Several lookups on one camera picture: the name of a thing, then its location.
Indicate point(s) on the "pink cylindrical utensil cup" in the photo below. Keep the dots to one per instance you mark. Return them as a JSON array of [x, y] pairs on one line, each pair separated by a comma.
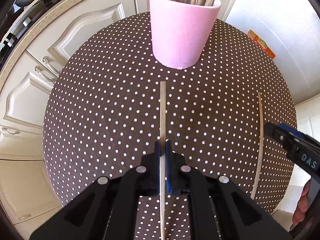
[[179, 31]]

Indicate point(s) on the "person's right hand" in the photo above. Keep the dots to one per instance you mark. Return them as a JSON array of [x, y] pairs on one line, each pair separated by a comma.
[[302, 205]]

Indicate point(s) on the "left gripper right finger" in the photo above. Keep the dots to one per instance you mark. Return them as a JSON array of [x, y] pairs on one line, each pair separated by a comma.
[[173, 162]]

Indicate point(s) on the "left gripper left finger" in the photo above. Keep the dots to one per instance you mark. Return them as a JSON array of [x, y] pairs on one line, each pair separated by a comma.
[[150, 179]]

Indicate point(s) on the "brown polka dot tablecloth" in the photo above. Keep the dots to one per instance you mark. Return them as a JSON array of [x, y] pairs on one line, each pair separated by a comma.
[[102, 117]]

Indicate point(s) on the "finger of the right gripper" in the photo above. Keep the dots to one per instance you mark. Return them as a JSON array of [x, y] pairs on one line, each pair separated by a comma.
[[298, 134], [281, 136]]

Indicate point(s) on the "orange rice bag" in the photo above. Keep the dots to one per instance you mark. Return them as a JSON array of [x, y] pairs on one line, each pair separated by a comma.
[[261, 43]]

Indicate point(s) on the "cream base cabinets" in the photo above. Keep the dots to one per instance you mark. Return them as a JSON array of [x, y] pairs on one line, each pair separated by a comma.
[[27, 78]]

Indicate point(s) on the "black glass gas hob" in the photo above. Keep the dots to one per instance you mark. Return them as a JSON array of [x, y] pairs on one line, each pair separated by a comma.
[[18, 19]]

